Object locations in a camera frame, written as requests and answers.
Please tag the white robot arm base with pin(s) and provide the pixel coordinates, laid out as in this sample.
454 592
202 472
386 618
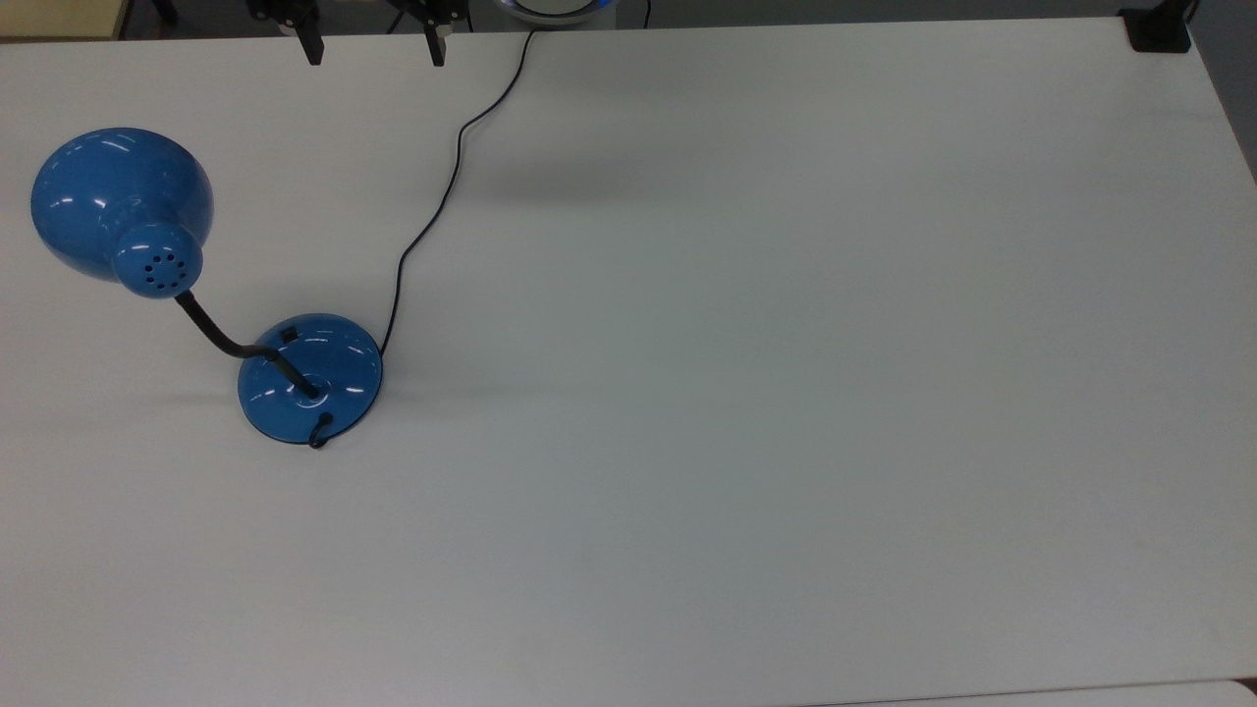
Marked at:
555 10

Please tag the blue desk lamp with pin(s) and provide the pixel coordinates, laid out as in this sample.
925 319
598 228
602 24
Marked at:
118 201

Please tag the black table clamp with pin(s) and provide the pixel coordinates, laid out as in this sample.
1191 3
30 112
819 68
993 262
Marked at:
1159 29

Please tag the beige wooden board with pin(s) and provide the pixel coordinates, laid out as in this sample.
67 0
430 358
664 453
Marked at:
59 15

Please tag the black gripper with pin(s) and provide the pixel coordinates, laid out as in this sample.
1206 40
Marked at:
285 8

